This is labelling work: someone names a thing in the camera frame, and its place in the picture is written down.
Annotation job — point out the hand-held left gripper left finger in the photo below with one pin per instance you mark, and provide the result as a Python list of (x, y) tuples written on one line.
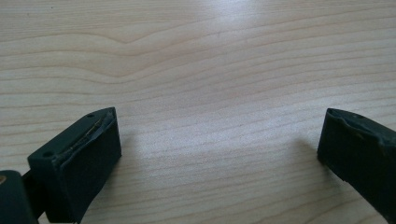
[(81, 168)]

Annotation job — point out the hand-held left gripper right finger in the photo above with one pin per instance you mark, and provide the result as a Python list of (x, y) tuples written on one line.
[(361, 152)]

